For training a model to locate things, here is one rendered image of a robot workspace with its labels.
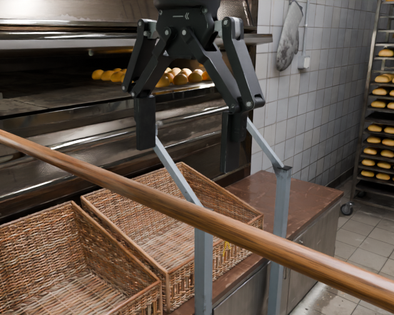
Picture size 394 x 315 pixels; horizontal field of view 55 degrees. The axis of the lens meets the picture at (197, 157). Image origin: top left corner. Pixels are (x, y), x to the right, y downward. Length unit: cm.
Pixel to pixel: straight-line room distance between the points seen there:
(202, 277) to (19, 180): 67
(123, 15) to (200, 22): 111
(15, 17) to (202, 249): 88
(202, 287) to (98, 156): 65
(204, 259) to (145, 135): 68
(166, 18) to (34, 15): 90
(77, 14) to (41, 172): 55
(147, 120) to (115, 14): 103
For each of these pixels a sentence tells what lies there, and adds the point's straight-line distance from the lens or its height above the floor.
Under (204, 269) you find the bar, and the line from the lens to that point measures 115.
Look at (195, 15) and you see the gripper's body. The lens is 44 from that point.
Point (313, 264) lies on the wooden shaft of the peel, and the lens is 44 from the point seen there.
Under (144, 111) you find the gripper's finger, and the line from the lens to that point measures 50.
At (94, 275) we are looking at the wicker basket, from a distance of 149.
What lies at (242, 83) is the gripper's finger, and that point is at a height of 138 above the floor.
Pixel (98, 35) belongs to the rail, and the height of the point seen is 143.
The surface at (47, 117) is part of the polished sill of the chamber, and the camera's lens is 138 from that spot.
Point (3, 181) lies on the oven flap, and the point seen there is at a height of 99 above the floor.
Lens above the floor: 143
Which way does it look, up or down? 18 degrees down
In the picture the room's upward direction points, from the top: straight up
